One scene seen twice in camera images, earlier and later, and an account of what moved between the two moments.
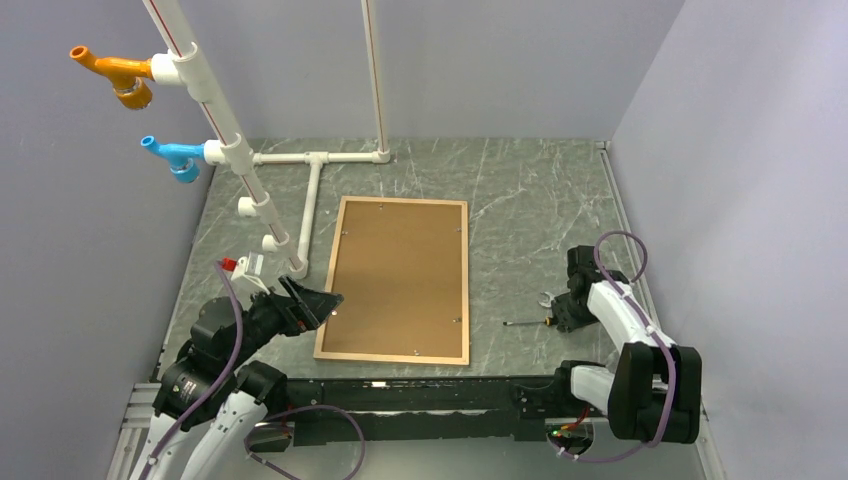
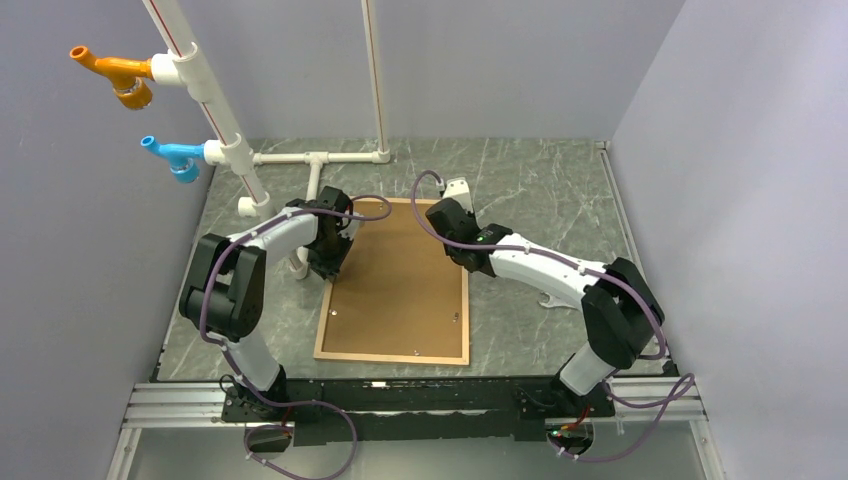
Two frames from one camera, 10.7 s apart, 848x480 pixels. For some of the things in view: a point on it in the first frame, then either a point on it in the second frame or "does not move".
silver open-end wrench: (550, 298) does not move
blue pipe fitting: (183, 158) does not move
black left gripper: (314, 306) -> (325, 268)
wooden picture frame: (401, 266) does not move
